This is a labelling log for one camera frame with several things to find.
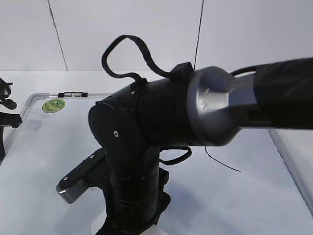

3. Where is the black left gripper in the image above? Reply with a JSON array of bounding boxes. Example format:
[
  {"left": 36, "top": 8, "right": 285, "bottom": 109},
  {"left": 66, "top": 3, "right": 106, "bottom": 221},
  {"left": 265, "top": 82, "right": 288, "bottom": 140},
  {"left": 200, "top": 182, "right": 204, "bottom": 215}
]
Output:
[{"left": 0, "top": 112, "right": 22, "bottom": 161}]

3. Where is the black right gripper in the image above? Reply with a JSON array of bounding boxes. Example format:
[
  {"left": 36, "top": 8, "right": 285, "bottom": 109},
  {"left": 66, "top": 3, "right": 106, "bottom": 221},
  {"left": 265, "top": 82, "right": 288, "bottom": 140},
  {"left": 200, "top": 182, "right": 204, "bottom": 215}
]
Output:
[{"left": 97, "top": 146, "right": 170, "bottom": 235}]

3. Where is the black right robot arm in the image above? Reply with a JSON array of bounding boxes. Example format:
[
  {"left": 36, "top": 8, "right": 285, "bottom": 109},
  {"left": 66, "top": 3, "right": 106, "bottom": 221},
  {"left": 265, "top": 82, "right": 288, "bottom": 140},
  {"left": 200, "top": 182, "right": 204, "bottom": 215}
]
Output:
[{"left": 88, "top": 58, "right": 313, "bottom": 235}]

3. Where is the round green sticker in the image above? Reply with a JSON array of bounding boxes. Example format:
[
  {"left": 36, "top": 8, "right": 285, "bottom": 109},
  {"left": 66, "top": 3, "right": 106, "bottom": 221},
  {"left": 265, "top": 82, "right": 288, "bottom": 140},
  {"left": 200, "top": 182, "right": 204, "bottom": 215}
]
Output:
[{"left": 42, "top": 98, "right": 66, "bottom": 114}]

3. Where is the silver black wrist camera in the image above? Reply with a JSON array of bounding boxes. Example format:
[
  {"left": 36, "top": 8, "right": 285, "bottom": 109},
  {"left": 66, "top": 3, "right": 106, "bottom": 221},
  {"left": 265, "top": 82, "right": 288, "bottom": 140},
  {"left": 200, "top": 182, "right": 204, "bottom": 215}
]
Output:
[{"left": 56, "top": 148, "right": 108, "bottom": 204}]

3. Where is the white board with grey frame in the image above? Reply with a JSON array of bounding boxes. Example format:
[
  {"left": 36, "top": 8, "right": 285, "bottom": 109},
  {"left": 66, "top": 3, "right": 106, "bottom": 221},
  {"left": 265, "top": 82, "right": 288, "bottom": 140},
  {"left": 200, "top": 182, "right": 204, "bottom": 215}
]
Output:
[{"left": 0, "top": 97, "right": 313, "bottom": 235}]

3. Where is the black flat arm cable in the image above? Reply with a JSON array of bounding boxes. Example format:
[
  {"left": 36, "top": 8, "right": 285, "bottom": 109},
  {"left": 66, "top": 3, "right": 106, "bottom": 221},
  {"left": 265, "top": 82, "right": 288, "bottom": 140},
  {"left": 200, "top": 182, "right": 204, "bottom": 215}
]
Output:
[{"left": 101, "top": 35, "right": 194, "bottom": 83}]

